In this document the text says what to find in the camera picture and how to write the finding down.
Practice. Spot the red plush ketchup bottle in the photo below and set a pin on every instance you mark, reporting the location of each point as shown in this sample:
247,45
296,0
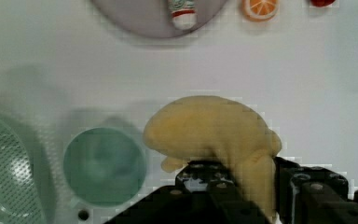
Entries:
183,12

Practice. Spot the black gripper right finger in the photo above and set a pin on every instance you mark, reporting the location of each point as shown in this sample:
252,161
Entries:
313,195

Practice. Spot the green perforated colander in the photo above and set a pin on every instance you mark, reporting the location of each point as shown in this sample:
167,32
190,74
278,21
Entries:
19,201

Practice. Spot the green mug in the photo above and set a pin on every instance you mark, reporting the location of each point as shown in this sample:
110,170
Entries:
104,166

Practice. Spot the yellow plush peeled banana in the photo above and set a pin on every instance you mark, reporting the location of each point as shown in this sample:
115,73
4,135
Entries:
212,128

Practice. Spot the grey round plate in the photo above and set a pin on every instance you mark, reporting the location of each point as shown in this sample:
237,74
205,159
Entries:
152,18

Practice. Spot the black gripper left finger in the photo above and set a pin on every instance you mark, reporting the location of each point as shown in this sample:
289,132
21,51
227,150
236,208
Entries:
204,192

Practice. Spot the plush orange slice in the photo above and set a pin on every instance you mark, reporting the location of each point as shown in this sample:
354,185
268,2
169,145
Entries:
260,10

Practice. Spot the small red plush fruit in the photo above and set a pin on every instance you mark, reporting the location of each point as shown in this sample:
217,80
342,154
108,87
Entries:
322,3

